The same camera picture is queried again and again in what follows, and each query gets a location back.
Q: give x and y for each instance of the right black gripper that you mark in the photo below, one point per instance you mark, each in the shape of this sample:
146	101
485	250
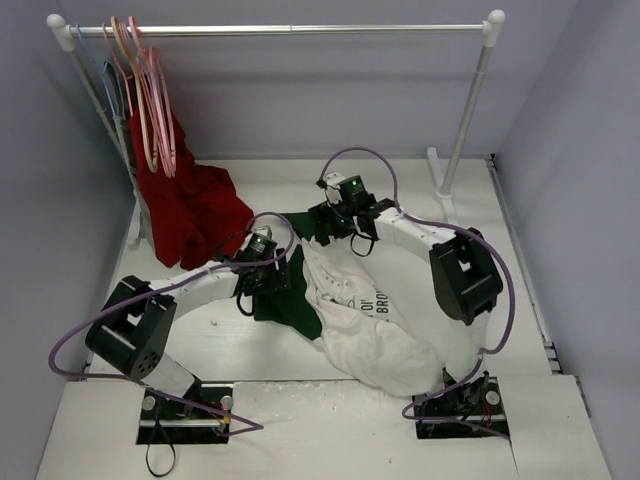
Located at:
323	223

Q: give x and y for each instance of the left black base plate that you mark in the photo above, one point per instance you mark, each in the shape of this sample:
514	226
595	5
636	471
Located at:
168	422

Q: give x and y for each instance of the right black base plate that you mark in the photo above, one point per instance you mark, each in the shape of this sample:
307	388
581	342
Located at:
475	410

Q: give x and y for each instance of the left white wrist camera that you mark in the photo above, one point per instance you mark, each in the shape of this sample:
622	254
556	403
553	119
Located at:
263	231

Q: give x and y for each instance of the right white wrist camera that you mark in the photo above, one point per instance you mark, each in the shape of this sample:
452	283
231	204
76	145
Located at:
330	180

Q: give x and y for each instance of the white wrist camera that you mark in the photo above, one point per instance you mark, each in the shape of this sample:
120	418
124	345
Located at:
330	180
263	231

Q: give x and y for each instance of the white green raglan t shirt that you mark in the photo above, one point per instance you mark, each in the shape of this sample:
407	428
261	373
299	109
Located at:
334	303

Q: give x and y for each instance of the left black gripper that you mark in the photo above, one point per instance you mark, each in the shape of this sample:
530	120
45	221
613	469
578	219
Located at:
279	273

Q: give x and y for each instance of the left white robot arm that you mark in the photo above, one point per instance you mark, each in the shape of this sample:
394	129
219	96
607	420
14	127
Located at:
133	328

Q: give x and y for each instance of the red t shirt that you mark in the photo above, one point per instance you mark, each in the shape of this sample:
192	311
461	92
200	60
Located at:
194	215

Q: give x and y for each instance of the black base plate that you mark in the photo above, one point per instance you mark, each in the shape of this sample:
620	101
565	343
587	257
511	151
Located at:
475	410
168	422

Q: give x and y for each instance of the blue plastic hanger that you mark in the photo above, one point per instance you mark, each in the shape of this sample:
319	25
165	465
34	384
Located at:
108	78

